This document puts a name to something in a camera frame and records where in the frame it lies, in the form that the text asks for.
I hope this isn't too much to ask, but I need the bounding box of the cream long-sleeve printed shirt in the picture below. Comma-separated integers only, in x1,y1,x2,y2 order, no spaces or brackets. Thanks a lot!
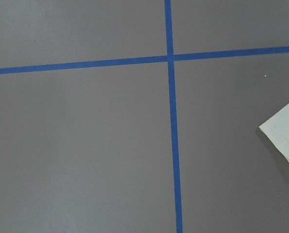
259,103,289,162

